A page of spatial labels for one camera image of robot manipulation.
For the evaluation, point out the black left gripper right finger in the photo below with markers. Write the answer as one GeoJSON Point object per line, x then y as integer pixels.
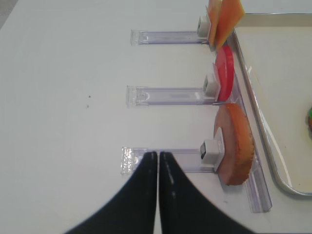
{"type": "Point", "coordinates": [184, 209]}

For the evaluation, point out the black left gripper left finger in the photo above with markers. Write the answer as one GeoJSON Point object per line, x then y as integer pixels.
{"type": "Point", "coordinates": [132, 210]}

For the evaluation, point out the clear pusher track for tomato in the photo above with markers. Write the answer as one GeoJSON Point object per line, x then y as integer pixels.
{"type": "Point", "coordinates": [145, 96]}

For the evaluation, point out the grey pusher block for tomato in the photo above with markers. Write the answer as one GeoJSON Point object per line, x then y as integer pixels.
{"type": "Point", "coordinates": [211, 86]}

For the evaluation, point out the standing red tomato slice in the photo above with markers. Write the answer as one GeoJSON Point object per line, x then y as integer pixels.
{"type": "Point", "coordinates": [225, 69]}

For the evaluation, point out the bun bottom under lettuce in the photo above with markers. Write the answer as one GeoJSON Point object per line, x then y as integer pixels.
{"type": "Point", "coordinates": [309, 121]}

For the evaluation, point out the clear pusher track for cheese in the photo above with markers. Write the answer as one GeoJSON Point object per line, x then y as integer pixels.
{"type": "Point", "coordinates": [167, 37]}

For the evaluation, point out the grey pusher block for cheese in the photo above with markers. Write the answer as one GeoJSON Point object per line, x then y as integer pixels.
{"type": "Point", "coordinates": [203, 27]}

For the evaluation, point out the right orange cheese slice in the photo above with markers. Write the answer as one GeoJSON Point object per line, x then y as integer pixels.
{"type": "Point", "coordinates": [231, 13]}

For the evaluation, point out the grey pusher block for bun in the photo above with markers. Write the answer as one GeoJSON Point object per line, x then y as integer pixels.
{"type": "Point", "coordinates": [212, 153]}

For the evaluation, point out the bun half on left rack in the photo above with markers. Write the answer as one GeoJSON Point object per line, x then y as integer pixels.
{"type": "Point", "coordinates": [238, 143]}

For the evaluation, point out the white rectangular metal tray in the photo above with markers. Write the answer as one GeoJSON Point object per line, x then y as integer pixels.
{"type": "Point", "coordinates": [275, 54]}

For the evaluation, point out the left clear plastic rack rail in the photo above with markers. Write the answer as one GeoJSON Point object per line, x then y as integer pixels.
{"type": "Point", "coordinates": [256, 186]}

